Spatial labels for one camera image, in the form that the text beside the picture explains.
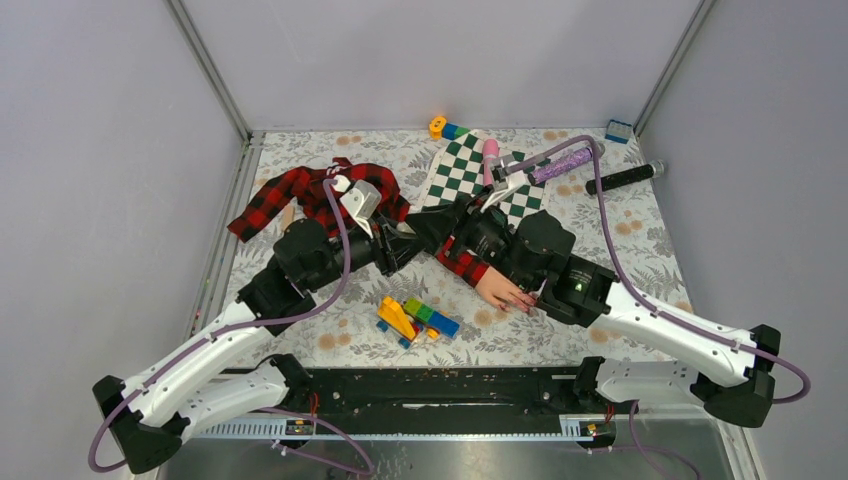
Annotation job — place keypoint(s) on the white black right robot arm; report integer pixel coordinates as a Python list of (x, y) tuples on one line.
[(711, 365)]

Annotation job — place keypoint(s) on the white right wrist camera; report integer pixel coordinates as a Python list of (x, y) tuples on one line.
[(509, 176)]

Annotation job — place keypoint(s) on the black toy microphone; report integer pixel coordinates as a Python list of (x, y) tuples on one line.
[(625, 177)]

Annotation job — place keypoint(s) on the floral patterned table mat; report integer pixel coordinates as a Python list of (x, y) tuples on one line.
[(346, 335)]

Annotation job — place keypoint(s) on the purple glitter toy microphone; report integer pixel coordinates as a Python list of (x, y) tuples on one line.
[(565, 164)]

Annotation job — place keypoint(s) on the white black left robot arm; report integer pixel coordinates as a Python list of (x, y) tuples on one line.
[(152, 414)]

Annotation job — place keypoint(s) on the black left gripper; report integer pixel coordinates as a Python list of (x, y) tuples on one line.
[(387, 241)]

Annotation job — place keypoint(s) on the yellow toy block ramp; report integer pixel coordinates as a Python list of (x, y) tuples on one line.
[(392, 317)]

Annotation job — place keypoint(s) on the green blue toy bricks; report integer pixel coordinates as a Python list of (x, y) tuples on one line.
[(434, 323)]

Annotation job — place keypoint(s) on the grey slotted cable duct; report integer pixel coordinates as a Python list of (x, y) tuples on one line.
[(421, 425)]

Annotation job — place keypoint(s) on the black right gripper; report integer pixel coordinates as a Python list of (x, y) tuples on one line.
[(435, 226)]

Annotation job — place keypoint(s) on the green white checkered board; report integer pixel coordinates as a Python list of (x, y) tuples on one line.
[(457, 168)]

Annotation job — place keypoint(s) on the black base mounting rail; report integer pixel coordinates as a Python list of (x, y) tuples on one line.
[(345, 392)]

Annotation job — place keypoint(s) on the mannequin hand with red nails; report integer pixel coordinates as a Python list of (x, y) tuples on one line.
[(498, 291)]

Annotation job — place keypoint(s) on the blue toy brick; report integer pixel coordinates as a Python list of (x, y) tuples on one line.
[(618, 131)]

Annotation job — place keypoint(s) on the red black plaid shirt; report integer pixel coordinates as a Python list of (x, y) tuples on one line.
[(304, 185)]

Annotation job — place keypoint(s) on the pink toy microphone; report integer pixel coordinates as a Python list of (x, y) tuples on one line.
[(490, 152)]

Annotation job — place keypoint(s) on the orange blue green block stack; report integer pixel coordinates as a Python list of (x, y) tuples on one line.
[(440, 128)]

